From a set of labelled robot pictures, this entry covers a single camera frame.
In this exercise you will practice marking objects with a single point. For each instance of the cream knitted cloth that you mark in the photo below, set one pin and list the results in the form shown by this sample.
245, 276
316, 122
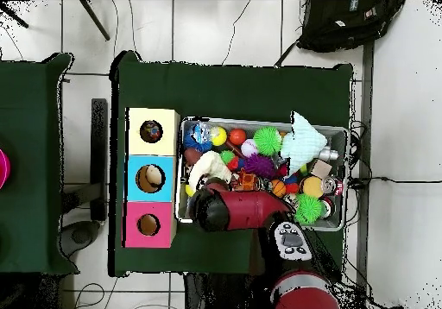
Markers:
214, 164

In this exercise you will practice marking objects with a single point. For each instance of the multicolour patterned cloth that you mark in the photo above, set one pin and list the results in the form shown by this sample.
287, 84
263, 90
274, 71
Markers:
151, 131

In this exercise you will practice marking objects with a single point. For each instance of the mint green cloth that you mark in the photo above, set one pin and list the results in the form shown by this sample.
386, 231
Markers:
304, 143

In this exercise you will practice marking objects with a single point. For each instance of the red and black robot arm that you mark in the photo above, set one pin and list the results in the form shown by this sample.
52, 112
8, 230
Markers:
248, 209

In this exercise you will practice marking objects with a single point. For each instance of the wooden box with three holes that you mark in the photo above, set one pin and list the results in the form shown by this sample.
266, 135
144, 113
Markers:
165, 143

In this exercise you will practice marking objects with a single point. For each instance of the striped tiger plush toy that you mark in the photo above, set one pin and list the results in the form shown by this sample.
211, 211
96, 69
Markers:
236, 181

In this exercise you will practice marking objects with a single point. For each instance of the brown toy football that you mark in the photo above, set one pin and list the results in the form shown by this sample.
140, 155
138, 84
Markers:
191, 156

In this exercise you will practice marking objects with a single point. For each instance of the blue spiky ball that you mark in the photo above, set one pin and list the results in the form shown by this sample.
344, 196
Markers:
191, 145

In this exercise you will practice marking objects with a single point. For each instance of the purple spiky ball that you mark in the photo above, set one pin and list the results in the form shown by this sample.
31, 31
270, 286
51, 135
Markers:
259, 166

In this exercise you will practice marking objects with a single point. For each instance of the green spiky ball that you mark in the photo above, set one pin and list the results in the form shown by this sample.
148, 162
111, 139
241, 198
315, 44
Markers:
308, 209
267, 140

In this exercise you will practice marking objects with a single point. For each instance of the black flat panel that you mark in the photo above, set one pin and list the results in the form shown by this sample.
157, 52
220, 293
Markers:
99, 150

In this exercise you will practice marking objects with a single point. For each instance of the grey stand base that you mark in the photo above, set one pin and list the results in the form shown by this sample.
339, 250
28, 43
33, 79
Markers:
81, 234

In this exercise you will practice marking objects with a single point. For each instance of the black backpack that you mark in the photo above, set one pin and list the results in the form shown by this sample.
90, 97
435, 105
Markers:
345, 26

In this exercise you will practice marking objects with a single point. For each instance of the black rod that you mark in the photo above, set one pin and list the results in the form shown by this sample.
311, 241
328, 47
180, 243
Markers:
95, 20
13, 16

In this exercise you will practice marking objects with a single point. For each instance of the green cloth side table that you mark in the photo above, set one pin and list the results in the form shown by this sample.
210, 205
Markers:
27, 150

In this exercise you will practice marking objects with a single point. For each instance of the pink round object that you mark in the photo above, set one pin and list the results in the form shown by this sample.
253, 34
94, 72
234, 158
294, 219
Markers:
3, 169

